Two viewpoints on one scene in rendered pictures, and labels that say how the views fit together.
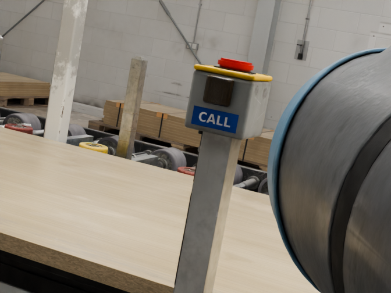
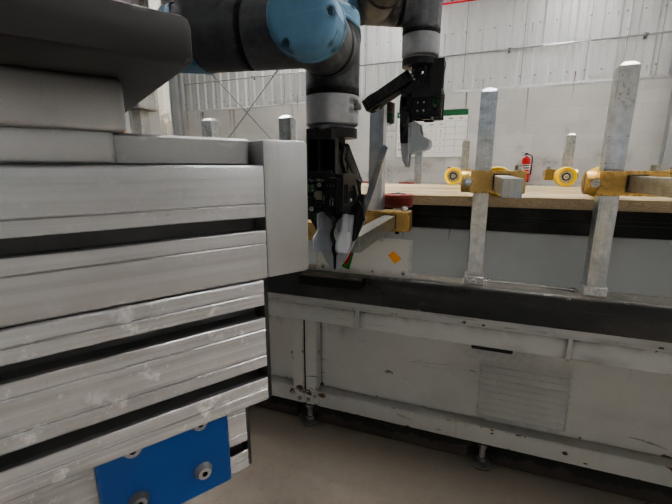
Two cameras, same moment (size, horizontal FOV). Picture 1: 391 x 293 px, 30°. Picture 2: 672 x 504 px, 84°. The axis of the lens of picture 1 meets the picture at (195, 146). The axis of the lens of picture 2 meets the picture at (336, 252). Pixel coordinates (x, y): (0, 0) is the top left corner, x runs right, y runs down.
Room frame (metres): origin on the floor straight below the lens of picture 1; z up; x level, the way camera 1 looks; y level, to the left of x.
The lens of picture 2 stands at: (-0.44, -0.62, 0.98)
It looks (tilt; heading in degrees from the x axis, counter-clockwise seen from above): 13 degrees down; 359
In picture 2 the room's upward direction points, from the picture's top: straight up
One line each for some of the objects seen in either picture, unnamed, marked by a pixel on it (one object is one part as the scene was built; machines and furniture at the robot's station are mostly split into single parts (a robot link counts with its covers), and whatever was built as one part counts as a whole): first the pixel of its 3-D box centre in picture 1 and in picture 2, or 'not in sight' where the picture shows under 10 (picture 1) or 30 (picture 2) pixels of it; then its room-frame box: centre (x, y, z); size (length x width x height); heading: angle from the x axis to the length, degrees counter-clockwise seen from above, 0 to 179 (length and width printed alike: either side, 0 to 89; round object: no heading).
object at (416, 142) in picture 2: not in sight; (415, 144); (0.37, -0.80, 1.02); 0.06 x 0.03 x 0.09; 68
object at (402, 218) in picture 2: not in sight; (384, 219); (0.53, -0.76, 0.85); 0.14 x 0.06 x 0.05; 69
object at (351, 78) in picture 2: not in sight; (332, 53); (0.12, -0.62, 1.13); 0.09 x 0.08 x 0.11; 168
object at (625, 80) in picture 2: not in sight; (608, 186); (0.35, -1.20, 0.94); 0.04 x 0.04 x 0.48; 69
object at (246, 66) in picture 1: (235, 68); not in sight; (0.80, -0.03, 1.22); 0.04 x 0.04 x 0.02
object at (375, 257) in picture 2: not in sight; (361, 255); (0.52, -0.70, 0.75); 0.26 x 0.01 x 0.10; 69
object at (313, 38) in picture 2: not in sight; (299, 31); (0.03, -0.58, 1.13); 0.11 x 0.11 x 0.08; 78
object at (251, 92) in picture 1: (228, 104); (138, 99); (0.80, -0.03, 1.18); 0.07 x 0.07 x 0.08; 69
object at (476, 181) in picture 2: not in sight; (492, 181); (0.44, -0.99, 0.95); 0.14 x 0.06 x 0.05; 69
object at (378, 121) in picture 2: not in sight; (376, 199); (0.53, -0.74, 0.90); 0.04 x 0.04 x 0.48; 69
